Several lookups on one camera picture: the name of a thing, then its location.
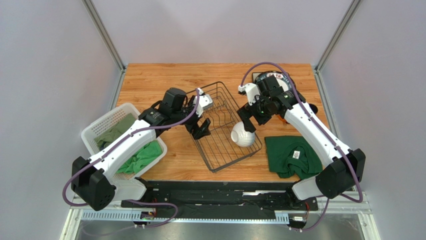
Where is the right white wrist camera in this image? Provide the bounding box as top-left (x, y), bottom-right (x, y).
top-left (238, 83), bottom-right (261, 106)

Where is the dark blue mug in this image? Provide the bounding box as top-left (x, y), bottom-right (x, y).
top-left (308, 103), bottom-right (319, 115)

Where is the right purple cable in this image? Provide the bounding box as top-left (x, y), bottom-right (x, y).
top-left (240, 61), bottom-right (364, 233)

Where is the orange mug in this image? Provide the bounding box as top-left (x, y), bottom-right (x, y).
top-left (277, 115), bottom-right (289, 124)

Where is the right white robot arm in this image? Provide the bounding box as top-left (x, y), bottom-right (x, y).
top-left (237, 74), bottom-right (366, 203)

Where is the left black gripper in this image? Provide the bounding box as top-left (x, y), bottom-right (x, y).
top-left (171, 96), bottom-right (211, 140)

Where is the white plastic basket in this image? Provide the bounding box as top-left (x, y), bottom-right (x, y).
top-left (81, 102), bottom-right (168, 180)

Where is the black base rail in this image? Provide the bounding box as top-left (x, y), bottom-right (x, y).
top-left (119, 181), bottom-right (320, 221)

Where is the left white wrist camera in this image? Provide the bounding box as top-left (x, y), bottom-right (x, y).
top-left (194, 88), bottom-right (214, 117)

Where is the white green-rimmed round plate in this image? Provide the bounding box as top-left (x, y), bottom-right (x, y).
top-left (256, 70), bottom-right (294, 97)

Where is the dark green folded cloth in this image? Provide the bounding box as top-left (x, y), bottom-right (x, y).
top-left (264, 135), bottom-right (323, 180)

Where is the square floral plate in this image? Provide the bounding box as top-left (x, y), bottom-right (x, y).
top-left (252, 72), bottom-right (263, 84)

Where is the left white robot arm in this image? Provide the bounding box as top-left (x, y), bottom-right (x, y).
top-left (63, 87), bottom-right (214, 211)

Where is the black wire dish rack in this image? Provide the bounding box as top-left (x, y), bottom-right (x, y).
top-left (194, 81), bottom-right (263, 173)

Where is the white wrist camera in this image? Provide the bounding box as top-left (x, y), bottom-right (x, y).
top-left (194, 88), bottom-right (214, 117)
top-left (238, 83), bottom-right (261, 106)

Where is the white ribbed bowl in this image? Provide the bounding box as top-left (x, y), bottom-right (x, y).
top-left (230, 121), bottom-right (255, 148)

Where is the bright green towel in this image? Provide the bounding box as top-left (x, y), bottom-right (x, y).
top-left (116, 140), bottom-right (163, 175)

